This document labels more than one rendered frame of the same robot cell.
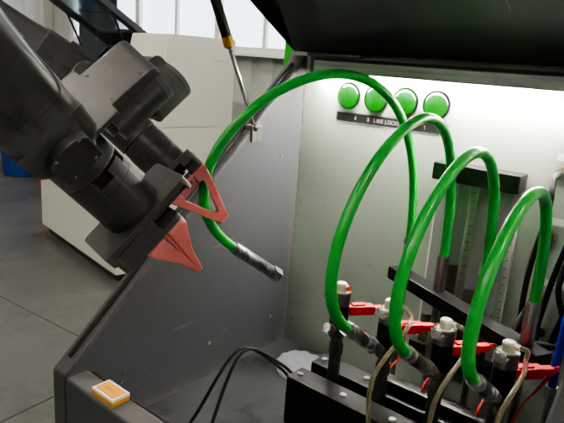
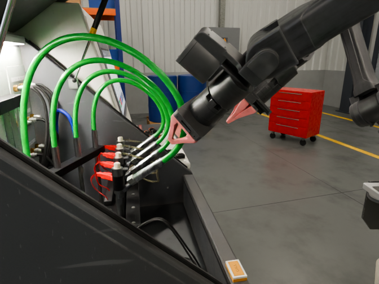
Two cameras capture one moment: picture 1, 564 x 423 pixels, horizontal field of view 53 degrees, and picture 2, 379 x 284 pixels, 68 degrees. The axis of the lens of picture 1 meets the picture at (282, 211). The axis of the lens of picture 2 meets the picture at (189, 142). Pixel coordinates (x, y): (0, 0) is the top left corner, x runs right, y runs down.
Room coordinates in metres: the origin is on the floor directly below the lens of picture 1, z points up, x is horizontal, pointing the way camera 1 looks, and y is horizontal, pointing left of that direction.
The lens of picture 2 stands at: (1.16, 0.47, 1.39)
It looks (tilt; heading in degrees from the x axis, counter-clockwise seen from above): 17 degrees down; 220
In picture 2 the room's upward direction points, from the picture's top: straight up
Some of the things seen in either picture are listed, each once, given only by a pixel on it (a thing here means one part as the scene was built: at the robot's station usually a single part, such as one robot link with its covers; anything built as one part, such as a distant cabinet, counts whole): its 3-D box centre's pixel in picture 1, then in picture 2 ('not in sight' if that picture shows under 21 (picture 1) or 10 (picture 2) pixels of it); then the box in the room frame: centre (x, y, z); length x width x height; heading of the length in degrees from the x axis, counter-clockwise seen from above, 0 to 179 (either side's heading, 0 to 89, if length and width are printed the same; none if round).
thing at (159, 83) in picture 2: not in sight; (177, 101); (-3.07, -3.42, 0.51); 1.20 x 0.85 x 1.02; 144
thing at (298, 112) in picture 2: not in sight; (294, 115); (-3.56, -1.20, 0.43); 0.70 x 0.46 x 0.86; 81
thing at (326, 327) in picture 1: (331, 357); (124, 204); (0.76, -0.09, 1.01); 0.05 x 0.03 x 0.21; 141
